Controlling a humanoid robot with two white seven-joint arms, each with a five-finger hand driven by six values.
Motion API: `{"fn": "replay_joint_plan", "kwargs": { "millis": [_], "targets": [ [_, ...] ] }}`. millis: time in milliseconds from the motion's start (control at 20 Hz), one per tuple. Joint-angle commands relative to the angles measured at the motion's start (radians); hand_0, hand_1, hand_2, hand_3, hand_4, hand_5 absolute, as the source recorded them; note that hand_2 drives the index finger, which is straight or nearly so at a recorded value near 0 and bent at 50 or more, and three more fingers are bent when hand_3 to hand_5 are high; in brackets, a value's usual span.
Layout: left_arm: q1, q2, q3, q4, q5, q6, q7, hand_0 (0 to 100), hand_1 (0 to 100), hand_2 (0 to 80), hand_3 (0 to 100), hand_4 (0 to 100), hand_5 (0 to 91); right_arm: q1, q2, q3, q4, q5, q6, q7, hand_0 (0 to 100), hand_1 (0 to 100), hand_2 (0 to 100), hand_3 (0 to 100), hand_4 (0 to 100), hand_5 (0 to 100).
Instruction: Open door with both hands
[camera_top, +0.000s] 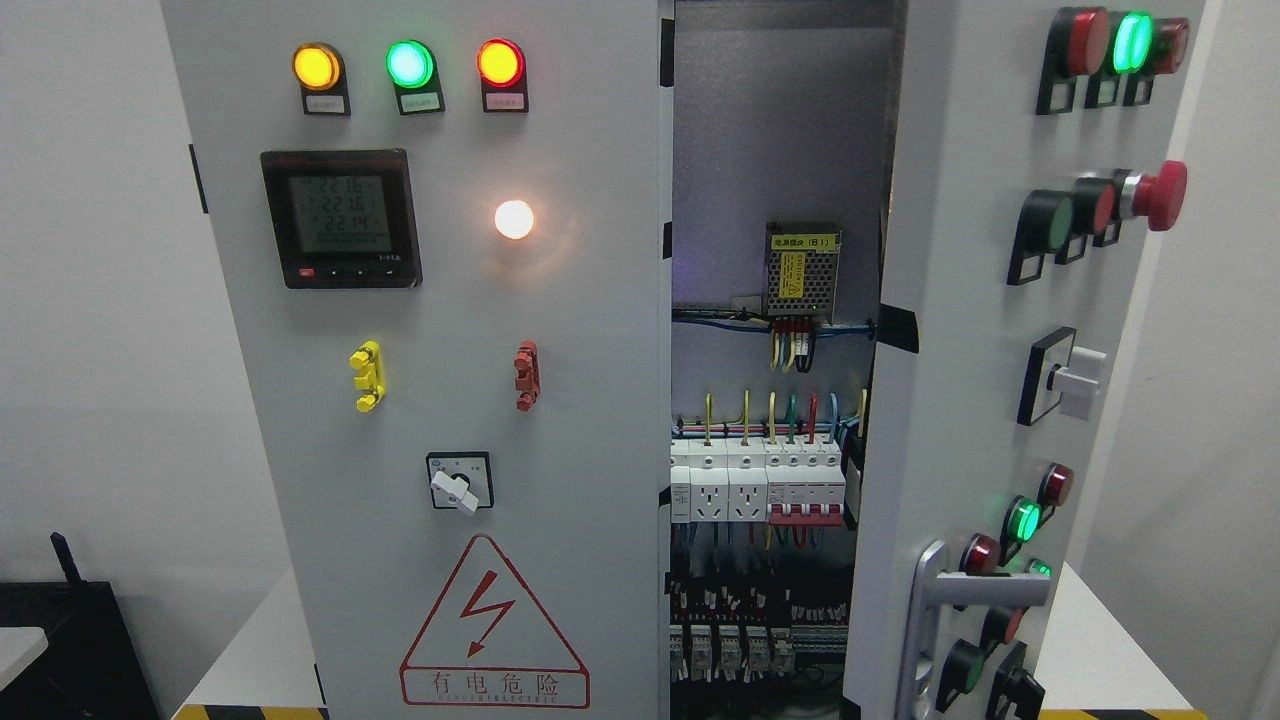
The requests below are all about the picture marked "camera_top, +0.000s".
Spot grey cabinet door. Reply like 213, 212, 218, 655
163, 1, 672, 719
844, 1, 1204, 719

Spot white glowing indicator lamp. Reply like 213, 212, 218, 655
493, 199, 536, 240

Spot metal mesh power supply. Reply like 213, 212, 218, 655
762, 222, 842, 318

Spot white socket breaker row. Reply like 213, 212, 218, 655
669, 437, 846, 527

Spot lower relay terminal row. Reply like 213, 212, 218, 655
666, 570, 852, 685

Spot red electric hazard sticker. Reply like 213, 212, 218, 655
399, 534, 591, 710

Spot red indicator lamp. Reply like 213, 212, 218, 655
476, 37, 529, 113

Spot black digital power meter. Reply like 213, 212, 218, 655
260, 149, 422, 290

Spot green indicator lamp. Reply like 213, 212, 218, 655
385, 38, 445, 115

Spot yellow indicator lamp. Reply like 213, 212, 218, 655
291, 42, 349, 117

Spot red emergency stop button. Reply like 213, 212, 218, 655
1112, 160, 1188, 232

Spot black box at left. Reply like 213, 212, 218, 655
1, 532, 157, 719

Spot red terminal post block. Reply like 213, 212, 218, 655
513, 340, 541, 413

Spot white rotary selector switch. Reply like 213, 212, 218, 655
425, 451, 494, 516

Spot yellow terminal post block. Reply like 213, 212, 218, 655
348, 340, 387, 413

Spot silver door handle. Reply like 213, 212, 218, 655
893, 539, 1052, 719

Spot white selector switch right door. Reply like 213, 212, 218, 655
1016, 325, 1107, 427

